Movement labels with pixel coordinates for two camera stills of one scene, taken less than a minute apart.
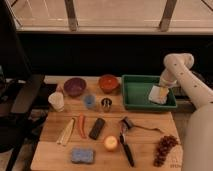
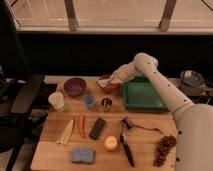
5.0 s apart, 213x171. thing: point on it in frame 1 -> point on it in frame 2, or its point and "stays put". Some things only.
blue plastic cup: [89, 101] stays put
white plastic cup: [56, 99] stays put
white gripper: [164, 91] -> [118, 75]
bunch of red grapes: [165, 143] stays put
